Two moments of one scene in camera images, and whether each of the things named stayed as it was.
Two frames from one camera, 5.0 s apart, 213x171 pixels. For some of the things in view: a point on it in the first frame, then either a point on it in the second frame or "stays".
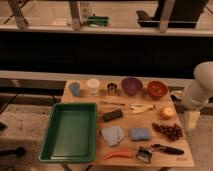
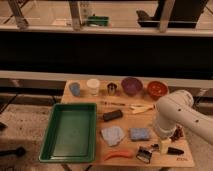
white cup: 93,87 stays
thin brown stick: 112,103 stays
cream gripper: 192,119 to 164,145
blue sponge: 139,133 stays
